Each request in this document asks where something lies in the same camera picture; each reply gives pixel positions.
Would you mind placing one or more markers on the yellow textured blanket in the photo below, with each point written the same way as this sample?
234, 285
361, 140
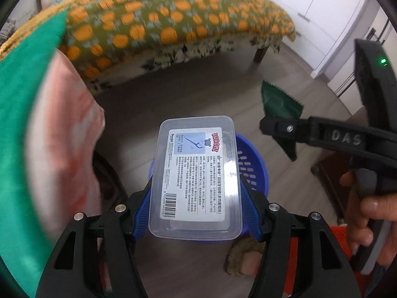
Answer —
32, 21

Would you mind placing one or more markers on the brown plush slipper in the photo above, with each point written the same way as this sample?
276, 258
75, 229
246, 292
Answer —
243, 257

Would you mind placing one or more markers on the brown wooden stool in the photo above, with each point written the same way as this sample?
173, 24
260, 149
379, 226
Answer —
328, 173

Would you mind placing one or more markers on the dark green wrapper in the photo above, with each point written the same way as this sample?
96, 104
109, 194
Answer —
279, 105

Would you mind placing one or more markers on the white wardrobe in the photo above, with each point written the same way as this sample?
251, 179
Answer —
325, 12

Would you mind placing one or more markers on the pink white striped cloth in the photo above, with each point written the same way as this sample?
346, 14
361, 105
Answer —
71, 149

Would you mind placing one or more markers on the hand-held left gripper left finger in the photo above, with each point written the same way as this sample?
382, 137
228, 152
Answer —
141, 214

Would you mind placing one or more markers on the orange cloth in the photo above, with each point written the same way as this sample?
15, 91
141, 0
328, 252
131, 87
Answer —
339, 239

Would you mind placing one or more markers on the orange print quilt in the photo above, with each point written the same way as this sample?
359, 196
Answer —
173, 21

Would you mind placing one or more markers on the green patterned tablecloth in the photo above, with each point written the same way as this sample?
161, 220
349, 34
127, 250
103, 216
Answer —
18, 130

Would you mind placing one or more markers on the clear plastic box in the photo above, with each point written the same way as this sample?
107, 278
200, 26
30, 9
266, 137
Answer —
195, 177

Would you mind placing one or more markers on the floral bed skirt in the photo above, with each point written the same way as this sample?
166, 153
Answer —
161, 59

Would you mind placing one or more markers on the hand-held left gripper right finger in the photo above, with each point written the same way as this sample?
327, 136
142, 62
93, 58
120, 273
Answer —
252, 214

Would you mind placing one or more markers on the blue plastic waste basket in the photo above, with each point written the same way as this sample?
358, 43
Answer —
254, 167

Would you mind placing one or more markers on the wooden bed leg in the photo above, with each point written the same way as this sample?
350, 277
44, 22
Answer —
260, 54

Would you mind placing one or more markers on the person's right hand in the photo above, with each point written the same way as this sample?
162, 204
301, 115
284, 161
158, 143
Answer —
356, 220

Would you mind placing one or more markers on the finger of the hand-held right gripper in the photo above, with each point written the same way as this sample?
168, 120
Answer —
325, 135

